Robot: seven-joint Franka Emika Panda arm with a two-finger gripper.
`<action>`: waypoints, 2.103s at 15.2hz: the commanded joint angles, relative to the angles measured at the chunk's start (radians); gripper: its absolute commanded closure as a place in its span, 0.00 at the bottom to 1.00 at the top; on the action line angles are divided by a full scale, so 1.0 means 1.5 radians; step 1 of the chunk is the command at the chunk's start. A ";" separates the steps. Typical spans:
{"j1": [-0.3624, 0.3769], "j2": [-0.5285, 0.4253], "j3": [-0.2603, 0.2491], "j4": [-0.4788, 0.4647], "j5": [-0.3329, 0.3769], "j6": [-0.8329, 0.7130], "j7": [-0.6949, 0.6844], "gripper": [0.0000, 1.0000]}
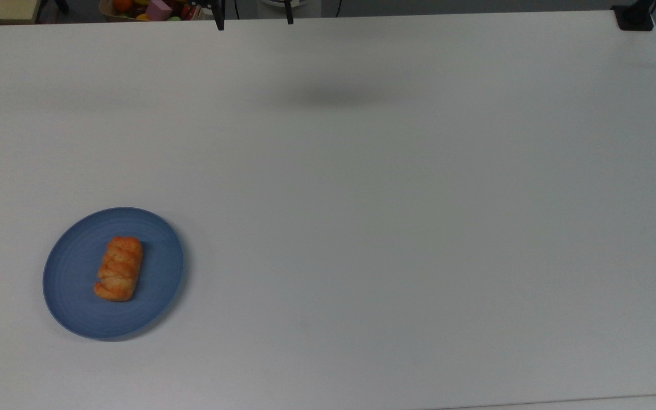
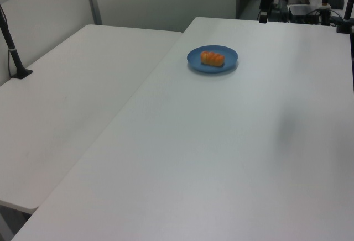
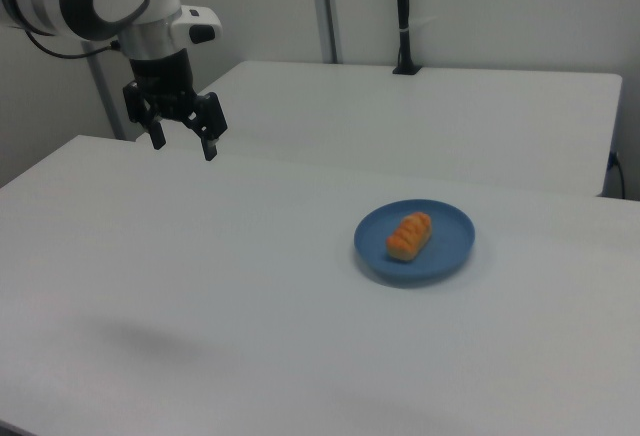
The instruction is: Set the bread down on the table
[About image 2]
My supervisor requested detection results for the orange twisted bread loaf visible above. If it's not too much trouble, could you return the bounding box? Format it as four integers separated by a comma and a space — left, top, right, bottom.
200, 50, 225, 67

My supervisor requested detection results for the black electronics box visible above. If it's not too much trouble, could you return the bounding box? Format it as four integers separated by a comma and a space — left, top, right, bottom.
288, 4, 320, 25

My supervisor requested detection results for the round blue plate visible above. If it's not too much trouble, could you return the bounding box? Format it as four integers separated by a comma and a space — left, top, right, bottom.
186, 45, 239, 74

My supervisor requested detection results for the black clamped camera stand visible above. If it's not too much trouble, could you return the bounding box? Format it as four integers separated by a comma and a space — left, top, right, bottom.
335, 0, 354, 34

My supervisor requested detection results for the grey partition post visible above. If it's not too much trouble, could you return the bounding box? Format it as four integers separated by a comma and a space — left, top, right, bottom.
84, 0, 103, 26

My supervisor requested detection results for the black camera stand with collar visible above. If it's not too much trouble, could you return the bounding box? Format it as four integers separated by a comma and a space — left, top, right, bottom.
0, 4, 33, 80

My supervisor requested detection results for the thin black cable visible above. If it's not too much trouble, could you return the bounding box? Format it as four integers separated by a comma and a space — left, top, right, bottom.
0, 3, 14, 79

